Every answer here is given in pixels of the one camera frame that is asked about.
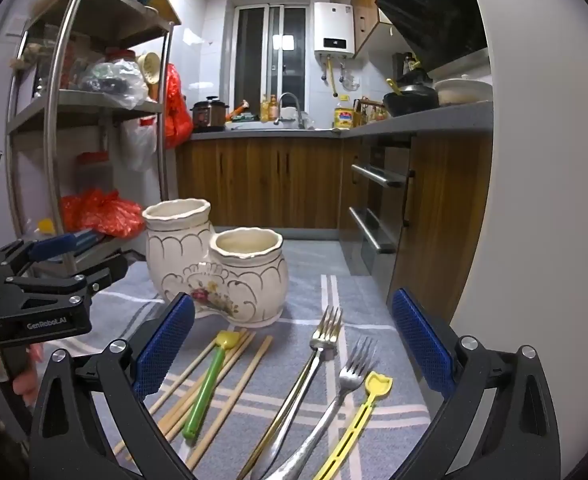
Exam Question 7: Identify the dark sauce bottles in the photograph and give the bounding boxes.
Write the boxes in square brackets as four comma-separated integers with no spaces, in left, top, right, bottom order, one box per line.
[394,52,422,78]

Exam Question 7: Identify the plastic jar with red lid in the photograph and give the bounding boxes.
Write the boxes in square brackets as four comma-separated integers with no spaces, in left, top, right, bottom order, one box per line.
[76,152,112,196]

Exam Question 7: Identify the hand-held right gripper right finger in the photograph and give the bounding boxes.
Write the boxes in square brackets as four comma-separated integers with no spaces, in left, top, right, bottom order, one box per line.
[390,287,560,480]

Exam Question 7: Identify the chrome kitchen faucet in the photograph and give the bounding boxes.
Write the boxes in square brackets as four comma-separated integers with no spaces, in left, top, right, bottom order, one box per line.
[275,92,305,130]

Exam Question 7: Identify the wooden wall cabinet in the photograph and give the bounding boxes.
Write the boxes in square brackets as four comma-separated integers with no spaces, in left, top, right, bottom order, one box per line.
[351,0,399,58]

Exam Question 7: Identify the kitchen window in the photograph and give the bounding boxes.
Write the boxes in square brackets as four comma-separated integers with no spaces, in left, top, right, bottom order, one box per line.
[231,2,309,111]

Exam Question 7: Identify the stainless steel shelf rack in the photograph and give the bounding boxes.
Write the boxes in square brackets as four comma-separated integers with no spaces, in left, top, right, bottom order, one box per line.
[4,0,182,281]

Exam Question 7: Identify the grey plaid tablecloth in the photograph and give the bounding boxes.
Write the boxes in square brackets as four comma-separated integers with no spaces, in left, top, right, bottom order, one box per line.
[41,260,437,480]

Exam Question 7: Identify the wooden base cabinets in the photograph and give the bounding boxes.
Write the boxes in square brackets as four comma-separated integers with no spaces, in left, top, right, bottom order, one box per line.
[176,130,494,321]

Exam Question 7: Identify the white ceramic pot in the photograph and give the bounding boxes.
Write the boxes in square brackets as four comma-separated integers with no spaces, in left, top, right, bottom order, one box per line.
[434,76,494,107]

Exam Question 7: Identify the stainless built-in oven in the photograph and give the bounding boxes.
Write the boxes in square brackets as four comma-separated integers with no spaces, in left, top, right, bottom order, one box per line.
[349,142,415,276]

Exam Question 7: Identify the yellow plastic stick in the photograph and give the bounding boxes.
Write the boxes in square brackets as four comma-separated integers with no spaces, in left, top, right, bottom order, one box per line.
[313,370,392,480]

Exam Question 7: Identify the gold-trimmed metal fork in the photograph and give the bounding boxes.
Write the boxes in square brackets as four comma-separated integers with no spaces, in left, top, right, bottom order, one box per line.
[236,305,345,480]

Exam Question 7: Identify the clear plastic bag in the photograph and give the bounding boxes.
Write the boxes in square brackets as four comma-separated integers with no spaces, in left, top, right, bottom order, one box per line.
[76,57,149,110]

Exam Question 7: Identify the silver embossed fork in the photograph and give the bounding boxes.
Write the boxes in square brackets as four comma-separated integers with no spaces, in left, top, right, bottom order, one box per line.
[261,335,379,480]

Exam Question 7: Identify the white plastic bag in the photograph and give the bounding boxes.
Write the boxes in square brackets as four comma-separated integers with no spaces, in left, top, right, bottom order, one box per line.
[119,115,159,173]

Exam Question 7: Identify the cream ceramic double utensil holder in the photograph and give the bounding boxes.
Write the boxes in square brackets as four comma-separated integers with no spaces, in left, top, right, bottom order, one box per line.
[141,198,289,330]

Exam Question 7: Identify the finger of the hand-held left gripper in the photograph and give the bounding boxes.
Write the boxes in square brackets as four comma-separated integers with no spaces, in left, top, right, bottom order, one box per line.
[0,230,107,275]
[5,253,130,312]

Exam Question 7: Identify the condiment basket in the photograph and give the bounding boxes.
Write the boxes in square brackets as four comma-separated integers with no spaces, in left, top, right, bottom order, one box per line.
[354,97,387,123]

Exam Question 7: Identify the green stick with yellow head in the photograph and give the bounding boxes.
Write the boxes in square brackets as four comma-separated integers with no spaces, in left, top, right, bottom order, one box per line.
[181,330,242,445]

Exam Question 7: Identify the black range hood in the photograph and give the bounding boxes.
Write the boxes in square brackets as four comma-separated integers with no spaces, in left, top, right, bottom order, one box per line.
[375,0,489,78]

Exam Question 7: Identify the red rice cooker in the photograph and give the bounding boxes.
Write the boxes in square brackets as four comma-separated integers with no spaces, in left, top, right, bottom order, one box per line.
[192,96,229,131]

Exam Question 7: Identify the white water heater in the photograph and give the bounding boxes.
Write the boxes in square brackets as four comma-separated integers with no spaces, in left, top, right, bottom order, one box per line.
[314,1,355,56]

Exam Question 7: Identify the black wok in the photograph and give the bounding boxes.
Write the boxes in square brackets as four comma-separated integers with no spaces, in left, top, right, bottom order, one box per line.
[383,84,439,117]

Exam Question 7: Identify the grey kitchen countertop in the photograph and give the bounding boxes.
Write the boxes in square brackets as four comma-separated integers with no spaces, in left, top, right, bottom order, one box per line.
[189,101,494,141]

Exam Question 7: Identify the cream plastic colander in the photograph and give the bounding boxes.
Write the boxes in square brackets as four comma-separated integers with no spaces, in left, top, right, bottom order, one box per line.
[136,51,162,86]

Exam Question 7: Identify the red plastic bag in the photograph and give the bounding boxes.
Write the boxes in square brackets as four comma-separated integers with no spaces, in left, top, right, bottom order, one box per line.
[161,62,195,150]
[61,189,146,240]

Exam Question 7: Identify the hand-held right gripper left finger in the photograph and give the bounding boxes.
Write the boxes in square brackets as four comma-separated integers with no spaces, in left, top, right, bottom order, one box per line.
[28,291,197,480]

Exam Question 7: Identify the person's left hand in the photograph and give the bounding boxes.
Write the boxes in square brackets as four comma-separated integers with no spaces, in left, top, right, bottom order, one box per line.
[0,342,45,410]

